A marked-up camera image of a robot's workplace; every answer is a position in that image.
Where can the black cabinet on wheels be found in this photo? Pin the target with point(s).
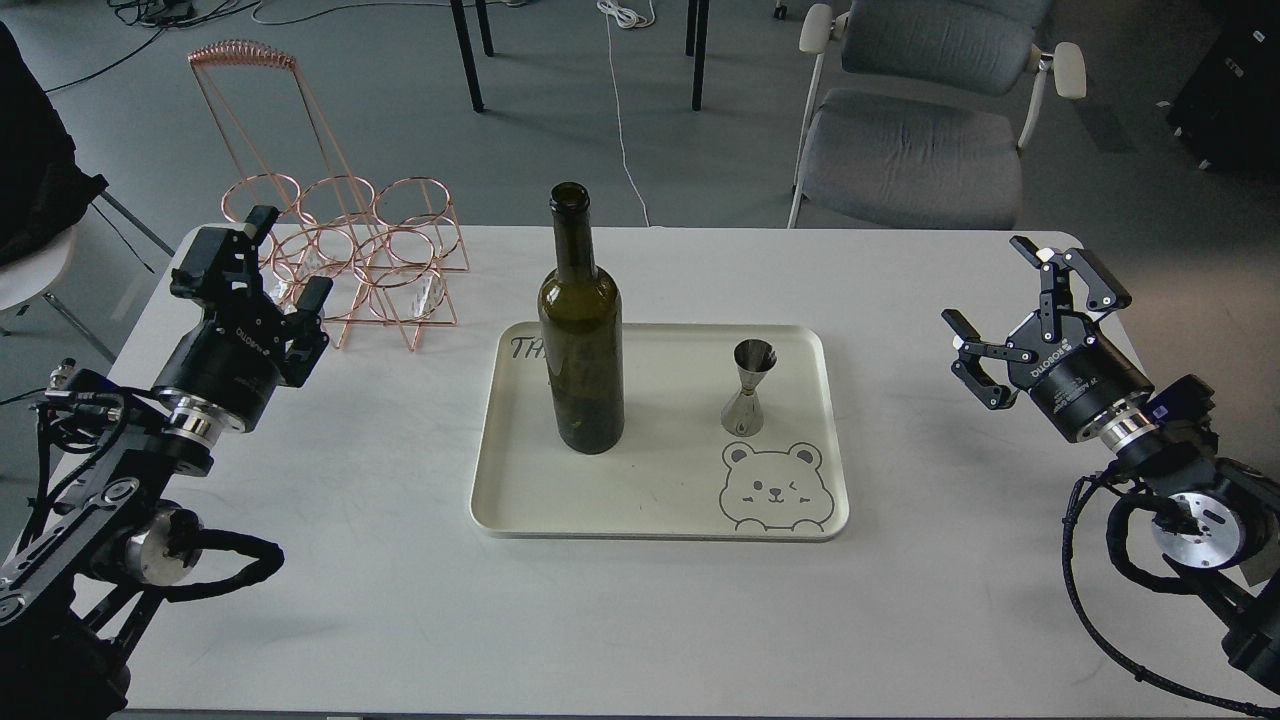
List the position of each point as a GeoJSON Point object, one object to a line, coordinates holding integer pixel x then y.
{"type": "Point", "coordinates": [1226, 113]}

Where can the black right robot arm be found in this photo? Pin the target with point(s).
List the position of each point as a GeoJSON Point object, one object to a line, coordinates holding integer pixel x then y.
{"type": "Point", "coordinates": [1183, 515]}

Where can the grey office chair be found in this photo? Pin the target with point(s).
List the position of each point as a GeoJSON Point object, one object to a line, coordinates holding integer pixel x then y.
{"type": "Point", "coordinates": [913, 163]}

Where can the white chair with black cloth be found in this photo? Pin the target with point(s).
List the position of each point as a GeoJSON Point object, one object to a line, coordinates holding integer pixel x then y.
{"type": "Point", "coordinates": [44, 195]}

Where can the dark green wine bottle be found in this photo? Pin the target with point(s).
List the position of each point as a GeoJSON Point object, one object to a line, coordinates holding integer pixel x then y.
{"type": "Point", "coordinates": [579, 308]}

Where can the cream bear serving tray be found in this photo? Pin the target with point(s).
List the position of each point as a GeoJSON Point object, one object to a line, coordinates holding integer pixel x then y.
{"type": "Point", "coordinates": [676, 472]}

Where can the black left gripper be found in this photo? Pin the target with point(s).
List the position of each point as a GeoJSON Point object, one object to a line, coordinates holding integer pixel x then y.
{"type": "Point", "coordinates": [245, 346]}

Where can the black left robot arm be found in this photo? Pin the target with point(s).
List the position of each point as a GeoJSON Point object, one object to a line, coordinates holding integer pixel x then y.
{"type": "Point", "coordinates": [103, 549]}

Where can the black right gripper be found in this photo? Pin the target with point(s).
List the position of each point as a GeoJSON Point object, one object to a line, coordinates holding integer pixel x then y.
{"type": "Point", "coordinates": [1085, 385]}

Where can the rose gold wire bottle rack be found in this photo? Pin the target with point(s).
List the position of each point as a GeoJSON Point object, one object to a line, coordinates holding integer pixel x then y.
{"type": "Point", "coordinates": [389, 250]}

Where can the silver metal jigger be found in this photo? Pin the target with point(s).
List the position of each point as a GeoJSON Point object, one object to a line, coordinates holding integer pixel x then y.
{"type": "Point", "coordinates": [743, 416]}

